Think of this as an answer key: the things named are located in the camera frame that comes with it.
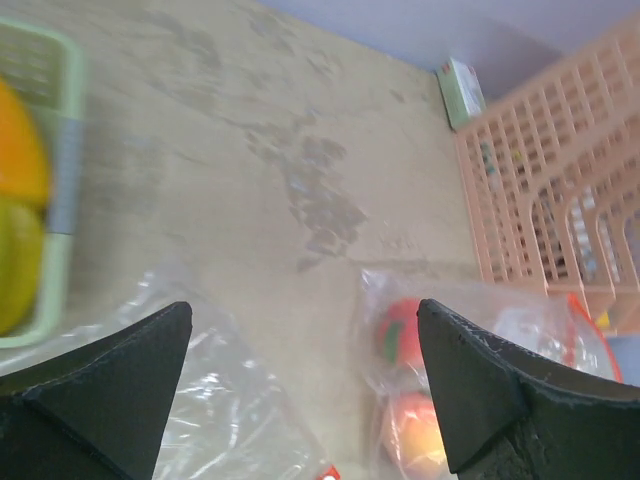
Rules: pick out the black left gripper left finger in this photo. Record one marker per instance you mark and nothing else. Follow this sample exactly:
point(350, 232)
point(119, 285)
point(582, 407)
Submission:
point(98, 411)

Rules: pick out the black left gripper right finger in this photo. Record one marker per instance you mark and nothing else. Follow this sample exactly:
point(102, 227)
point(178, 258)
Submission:
point(548, 423)

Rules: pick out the fake peach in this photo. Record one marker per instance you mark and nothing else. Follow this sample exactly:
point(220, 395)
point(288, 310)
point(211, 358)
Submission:
point(397, 336)
point(411, 436)

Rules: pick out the clear zip bag orange seal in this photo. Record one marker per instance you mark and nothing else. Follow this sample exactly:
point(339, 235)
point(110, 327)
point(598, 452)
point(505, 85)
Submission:
point(231, 418)

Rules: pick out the orange plastic file organizer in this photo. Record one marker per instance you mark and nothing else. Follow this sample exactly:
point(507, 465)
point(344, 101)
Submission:
point(551, 178)

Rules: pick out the small white box behind organizer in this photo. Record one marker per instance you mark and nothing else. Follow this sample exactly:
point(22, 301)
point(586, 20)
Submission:
point(461, 92)

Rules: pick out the light green perforated basket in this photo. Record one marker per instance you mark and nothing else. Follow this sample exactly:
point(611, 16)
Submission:
point(48, 72)

